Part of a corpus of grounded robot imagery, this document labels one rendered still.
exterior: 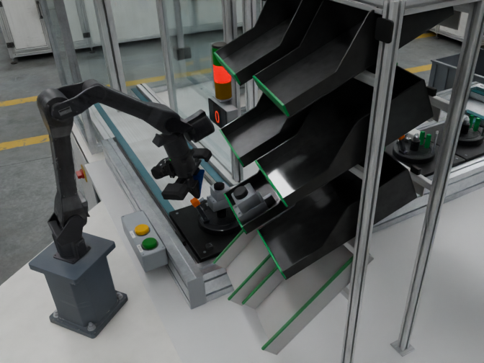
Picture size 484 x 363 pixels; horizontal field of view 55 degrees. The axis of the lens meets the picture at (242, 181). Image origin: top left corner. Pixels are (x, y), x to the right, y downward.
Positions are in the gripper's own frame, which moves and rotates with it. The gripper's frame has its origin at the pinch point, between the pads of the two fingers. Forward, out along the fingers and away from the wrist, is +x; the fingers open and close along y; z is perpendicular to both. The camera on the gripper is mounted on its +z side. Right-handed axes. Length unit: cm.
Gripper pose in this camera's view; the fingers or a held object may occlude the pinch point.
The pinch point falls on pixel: (194, 188)
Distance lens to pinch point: 124.7
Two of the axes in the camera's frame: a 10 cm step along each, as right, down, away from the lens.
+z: -9.0, -0.3, 4.4
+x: 2.6, 7.6, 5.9
